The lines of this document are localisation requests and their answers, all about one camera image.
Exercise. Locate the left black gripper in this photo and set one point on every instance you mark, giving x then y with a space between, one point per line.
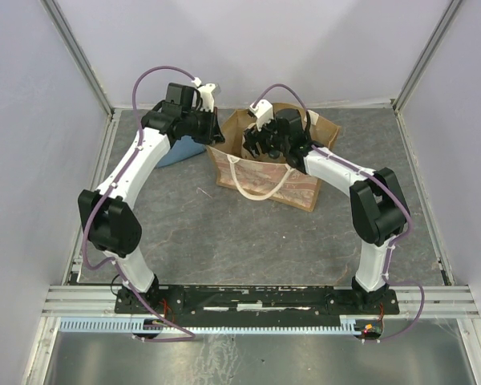
215 126

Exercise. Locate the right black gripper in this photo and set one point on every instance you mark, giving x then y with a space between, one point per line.
259 139

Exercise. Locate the brown canvas tote bag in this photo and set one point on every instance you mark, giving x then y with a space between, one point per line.
260 178

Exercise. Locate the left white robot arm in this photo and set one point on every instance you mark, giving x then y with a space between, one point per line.
106 213

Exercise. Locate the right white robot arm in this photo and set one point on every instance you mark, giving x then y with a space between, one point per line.
379 212

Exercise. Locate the blue cloth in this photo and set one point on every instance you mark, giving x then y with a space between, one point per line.
183 149

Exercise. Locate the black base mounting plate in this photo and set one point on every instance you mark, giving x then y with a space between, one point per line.
180 299

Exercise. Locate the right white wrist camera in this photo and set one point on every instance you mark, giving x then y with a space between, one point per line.
262 112

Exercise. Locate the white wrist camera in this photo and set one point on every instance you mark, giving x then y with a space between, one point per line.
207 94
262 112

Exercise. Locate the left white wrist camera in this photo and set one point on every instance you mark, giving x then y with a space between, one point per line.
207 94

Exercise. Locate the aluminium frame rail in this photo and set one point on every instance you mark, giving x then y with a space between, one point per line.
440 301

